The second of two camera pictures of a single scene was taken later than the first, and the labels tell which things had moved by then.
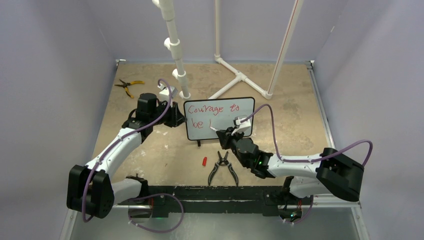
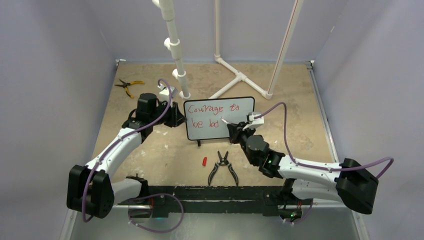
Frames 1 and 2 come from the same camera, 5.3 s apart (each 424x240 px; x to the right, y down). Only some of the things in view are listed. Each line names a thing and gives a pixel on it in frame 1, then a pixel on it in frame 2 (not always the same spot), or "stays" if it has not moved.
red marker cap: x=204 y=161 stays
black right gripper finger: x=224 y=138 → x=233 y=133
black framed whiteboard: x=205 y=116 stays
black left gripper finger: x=179 y=117 stays
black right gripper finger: x=228 y=131 → x=241 y=125
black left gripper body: x=168 y=119 stays
